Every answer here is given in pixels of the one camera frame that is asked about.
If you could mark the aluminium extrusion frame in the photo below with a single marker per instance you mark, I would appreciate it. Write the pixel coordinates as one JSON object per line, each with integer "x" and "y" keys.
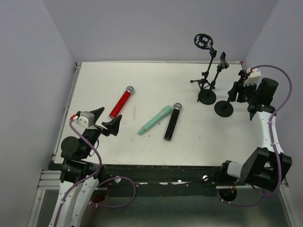
{"x": 49, "y": 177}

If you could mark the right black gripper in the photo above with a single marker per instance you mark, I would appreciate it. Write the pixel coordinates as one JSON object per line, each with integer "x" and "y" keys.
{"x": 238, "y": 91}

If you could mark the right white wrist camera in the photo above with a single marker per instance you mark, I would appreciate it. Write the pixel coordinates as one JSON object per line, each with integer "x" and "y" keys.
{"x": 254, "y": 76}

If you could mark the teal plastic microphone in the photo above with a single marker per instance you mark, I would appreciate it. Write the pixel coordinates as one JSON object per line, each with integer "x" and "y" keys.
{"x": 156, "y": 119}

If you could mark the black round-base clip stand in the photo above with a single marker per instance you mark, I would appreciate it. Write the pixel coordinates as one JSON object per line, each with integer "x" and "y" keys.
{"x": 208, "y": 96}

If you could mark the black round-base mic stand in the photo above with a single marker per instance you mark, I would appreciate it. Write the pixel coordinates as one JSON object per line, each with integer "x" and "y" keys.
{"x": 224, "y": 108}

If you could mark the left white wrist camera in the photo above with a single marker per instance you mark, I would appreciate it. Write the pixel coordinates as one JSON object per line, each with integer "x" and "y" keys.
{"x": 84, "y": 119}

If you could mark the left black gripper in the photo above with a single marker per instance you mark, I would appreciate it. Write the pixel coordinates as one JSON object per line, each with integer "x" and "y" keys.
{"x": 101, "y": 128}

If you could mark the black glitter microphone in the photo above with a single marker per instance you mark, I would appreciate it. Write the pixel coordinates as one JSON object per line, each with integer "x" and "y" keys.
{"x": 177, "y": 107}

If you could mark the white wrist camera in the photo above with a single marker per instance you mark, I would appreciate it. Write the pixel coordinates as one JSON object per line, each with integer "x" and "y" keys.
{"x": 84, "y": 119}
{"x": 254, "y": 76}

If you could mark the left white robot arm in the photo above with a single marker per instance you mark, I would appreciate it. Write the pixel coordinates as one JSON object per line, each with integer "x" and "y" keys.
{"x": 79, "y": 178}

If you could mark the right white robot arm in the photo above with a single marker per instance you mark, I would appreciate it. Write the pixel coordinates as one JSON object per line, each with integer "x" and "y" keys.
{"x": 267, "y": 165}

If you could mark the black front mounting rail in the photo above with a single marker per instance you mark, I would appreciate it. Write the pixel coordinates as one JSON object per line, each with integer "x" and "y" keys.
{"x": 164, "y": 181}

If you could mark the red glitter microphone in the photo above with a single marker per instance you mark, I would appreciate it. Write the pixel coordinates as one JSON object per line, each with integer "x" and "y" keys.
{"x": 122, "y": 101}

